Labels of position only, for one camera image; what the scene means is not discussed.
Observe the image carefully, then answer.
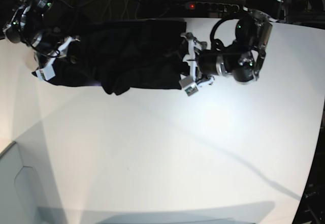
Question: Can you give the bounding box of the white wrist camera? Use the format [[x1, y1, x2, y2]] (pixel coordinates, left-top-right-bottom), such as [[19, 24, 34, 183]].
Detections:
[[179, 76, 199, 96], [35, 66, 55, 81]]

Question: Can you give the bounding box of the black T-shirt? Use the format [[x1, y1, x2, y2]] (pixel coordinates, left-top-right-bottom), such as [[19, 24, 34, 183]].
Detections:
[[48, 19, 189, 95]]

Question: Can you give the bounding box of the black power strip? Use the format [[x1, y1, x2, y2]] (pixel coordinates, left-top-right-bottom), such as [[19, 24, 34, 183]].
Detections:
[[185, 2, 240, 13]]

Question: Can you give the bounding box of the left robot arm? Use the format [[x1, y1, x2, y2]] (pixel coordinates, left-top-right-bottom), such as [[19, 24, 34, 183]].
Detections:
[[179, 0, 284, 94]]

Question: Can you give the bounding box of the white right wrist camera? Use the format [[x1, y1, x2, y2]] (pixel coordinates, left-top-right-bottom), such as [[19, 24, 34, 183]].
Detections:
[[35, 66, 55, 81]]

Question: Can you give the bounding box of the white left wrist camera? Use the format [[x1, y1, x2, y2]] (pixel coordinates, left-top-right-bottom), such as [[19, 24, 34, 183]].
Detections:
[[179, 76, 199, 96]]

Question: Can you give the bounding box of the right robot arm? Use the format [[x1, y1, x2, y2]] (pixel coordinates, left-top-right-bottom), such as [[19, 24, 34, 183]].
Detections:
[[1, 0, 80, 69]]

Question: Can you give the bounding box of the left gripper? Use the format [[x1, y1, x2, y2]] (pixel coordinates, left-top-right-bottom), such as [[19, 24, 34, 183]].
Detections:
[[180, 33, 214, 87]]

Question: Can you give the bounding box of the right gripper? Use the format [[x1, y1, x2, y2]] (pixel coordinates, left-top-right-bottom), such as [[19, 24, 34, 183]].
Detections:
[[34, 36, 81, 68]]

